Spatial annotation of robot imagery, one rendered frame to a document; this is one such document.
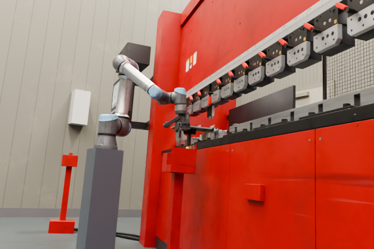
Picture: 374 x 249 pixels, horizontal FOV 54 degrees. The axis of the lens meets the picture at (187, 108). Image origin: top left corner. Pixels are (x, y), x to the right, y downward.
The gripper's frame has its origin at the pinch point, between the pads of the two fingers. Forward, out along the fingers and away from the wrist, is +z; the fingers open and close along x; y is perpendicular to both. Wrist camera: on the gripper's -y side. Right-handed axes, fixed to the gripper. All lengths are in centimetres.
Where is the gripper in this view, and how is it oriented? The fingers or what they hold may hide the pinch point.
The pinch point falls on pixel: (177, 143)
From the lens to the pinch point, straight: 229.1
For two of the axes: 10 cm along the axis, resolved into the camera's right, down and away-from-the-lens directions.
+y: 9.4, 0.3, 3.3
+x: -3.3, 1.6, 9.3
